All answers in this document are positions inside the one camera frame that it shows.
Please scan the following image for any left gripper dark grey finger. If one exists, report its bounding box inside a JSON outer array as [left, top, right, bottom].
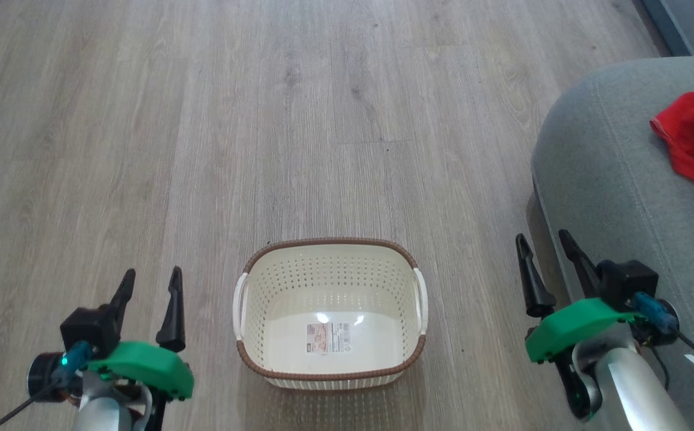
[[106, 269, 136, 345], [156, 266, 186, 353]]

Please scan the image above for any right gripper body, green cover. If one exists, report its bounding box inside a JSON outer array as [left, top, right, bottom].
[[525, 298, 642, 364]]

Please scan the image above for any left gripper body, green cover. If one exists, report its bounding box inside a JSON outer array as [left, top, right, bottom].
[[86, 341, 194, 400]]

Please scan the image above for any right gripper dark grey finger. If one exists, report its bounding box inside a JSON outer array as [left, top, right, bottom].
[[558, 229, 602, 299], [515, 233, 557, 318]]

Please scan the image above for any red clothing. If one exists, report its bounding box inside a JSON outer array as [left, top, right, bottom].
[[650, 91, 694, 187]]

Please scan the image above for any cream laundry basket, brown rim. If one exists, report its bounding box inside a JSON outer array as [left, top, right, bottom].
[[232, 238, 429, 391]]

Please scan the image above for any grey fabric sofa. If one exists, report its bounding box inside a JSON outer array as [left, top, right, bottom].
[[529, 56, 694, 431]]

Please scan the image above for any paper label sticker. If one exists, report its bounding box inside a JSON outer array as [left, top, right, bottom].
[[306, 322, 352, 356]]

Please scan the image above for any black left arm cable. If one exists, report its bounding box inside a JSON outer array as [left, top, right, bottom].
[[0, 341, 93, 431]]

